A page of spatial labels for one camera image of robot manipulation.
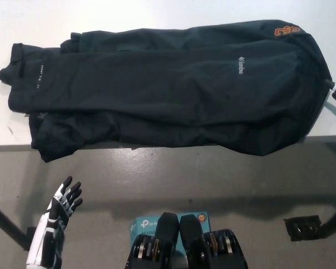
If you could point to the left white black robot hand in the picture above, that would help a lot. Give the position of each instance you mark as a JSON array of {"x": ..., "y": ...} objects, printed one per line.
[{"x": 46, "y": 232}]

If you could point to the black robot feet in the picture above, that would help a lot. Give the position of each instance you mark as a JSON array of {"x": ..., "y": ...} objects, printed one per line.
[{"x": 168, "y": 246}]

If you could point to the black Columbia jacket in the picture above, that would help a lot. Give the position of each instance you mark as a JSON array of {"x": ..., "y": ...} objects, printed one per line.
[{"x": 156, "y": 95}]

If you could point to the teal tp-link box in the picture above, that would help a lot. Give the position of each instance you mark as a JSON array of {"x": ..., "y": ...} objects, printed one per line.
[{"x": 142, "y": 224}]

